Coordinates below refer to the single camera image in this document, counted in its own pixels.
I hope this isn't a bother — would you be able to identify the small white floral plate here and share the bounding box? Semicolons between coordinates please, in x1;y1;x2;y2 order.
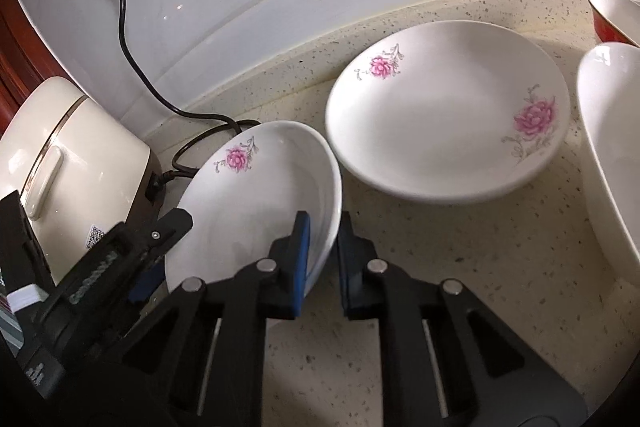
165;120;343;291

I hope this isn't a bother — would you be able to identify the cream rice cooker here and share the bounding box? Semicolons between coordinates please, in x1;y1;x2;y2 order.
1;77;164;282

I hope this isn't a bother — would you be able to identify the large white floral plate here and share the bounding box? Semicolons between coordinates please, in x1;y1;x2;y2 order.
326;20;570;205

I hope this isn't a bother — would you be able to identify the red and white bowl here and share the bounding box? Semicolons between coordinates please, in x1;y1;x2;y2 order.
588;0;639;46

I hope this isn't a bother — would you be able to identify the black power cable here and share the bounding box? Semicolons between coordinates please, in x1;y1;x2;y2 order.
74;0;263;203

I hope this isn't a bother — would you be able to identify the red wooden door frame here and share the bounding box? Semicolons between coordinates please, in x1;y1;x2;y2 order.
0;0;65;131

